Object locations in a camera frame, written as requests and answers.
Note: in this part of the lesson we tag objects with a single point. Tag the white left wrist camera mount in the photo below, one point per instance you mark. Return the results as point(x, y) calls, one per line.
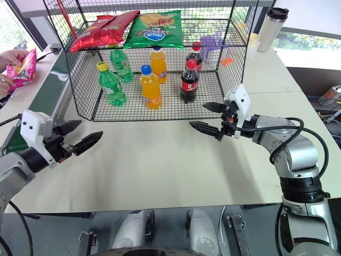
point(30, 125)

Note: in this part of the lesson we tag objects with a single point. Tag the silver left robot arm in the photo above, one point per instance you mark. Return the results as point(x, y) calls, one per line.
point(13, 165)

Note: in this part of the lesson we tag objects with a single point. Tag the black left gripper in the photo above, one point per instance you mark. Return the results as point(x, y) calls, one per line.
point(57, 145)

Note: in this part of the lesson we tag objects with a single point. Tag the cola bottle red cap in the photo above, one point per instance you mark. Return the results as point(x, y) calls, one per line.
point(189, 85)
point(194, 57)

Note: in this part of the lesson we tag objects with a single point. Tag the green chips bag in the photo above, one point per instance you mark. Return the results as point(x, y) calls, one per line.
point(154, 32)

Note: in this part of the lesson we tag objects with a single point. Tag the grey power adapter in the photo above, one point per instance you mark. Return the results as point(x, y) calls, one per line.
point(56, 48)

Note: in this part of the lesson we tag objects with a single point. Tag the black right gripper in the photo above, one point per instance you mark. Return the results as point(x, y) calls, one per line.
point(228, 121)

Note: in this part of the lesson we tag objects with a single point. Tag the pink snack bag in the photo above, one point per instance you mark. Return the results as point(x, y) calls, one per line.
point(22, 73)

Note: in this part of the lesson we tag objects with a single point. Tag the orange soda bottle blue cap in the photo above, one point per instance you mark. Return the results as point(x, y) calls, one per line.
point(151, 92)
point(158, 65)

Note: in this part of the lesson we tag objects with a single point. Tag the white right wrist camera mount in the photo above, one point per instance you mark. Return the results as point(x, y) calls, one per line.
point(241, 100)

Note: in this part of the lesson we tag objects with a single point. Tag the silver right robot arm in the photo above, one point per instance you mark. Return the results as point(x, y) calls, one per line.
point(295, 152)

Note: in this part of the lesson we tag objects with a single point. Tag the person right hand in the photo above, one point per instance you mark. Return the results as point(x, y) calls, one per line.
point(4, 85)

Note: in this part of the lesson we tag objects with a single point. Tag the metal table bracket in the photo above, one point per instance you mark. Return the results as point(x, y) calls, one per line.
point(86, 244)
point(238, 234)

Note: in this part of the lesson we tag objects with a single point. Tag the orange object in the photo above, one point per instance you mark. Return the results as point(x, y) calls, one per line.
point(227, 62)

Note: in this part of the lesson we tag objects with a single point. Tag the grey device red label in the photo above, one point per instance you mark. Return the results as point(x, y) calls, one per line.
point(331, 94)

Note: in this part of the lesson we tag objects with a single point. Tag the red pole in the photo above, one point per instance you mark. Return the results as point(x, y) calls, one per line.
point(66, 18)

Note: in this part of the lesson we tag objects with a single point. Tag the silver robot leg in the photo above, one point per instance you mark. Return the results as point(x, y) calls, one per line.
point(202, 232)
point(133, 229)

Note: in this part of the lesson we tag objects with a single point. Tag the green soda bottle yellow cap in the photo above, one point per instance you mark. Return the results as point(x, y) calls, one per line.
point(112, 88)

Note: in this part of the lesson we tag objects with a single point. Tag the white thermos black lid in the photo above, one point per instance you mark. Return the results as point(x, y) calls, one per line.
point(271, 29)

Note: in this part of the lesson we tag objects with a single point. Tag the person left hand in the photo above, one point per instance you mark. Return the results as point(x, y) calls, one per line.
point(12, 57)

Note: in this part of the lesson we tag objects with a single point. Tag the green conveyor belt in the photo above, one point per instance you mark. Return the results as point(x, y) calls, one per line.
point(46, 90)

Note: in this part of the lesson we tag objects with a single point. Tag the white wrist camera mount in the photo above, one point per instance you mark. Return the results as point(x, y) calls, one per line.
point(241, 100)
point(30, 125)

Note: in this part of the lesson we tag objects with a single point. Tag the red chips bag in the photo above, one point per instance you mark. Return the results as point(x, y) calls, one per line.
point(90, 34)
point(117, 25)

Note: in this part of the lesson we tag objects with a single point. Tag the dark rounded robot base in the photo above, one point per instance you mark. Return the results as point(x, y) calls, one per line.
point(149, 252)

